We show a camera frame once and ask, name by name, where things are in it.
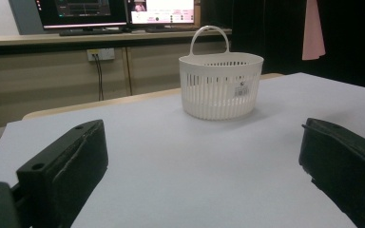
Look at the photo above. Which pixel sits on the wooden desk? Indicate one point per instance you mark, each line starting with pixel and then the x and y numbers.
pixel 28 39

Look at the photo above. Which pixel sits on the pink cloth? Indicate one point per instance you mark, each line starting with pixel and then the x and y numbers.
pixel 313 34

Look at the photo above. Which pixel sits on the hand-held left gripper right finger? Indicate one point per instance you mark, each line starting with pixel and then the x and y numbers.
pixel 345 167

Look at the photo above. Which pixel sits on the black keyboard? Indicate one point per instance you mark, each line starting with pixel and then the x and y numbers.
pixel 171 29
pixel 88 32

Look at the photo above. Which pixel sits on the white plastic basket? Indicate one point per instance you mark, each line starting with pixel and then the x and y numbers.
pixel 218 95

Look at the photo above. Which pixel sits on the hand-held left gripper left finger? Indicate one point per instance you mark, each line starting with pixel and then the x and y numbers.
pixel 63 171

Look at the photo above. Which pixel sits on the bright screen monitor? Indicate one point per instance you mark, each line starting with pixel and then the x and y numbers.
pixel 161 11

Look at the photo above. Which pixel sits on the white wall socket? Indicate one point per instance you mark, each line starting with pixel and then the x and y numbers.
pixel 103 53

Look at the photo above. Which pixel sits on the grey panel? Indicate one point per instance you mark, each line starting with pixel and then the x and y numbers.
pixel 25 17

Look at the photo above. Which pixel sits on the black curtain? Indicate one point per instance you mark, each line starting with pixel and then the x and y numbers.
pixel 282 38

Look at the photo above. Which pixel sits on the dark screen monitor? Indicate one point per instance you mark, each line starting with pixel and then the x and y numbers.
pixel 82 12

